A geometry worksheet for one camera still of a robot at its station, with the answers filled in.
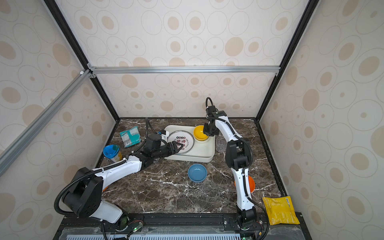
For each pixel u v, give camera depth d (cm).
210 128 87
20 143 54
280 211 75
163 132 80
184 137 106
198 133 101
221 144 102
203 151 101
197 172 90
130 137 106
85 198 43
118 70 90
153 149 67
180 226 73
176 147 78
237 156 61
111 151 89
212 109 83
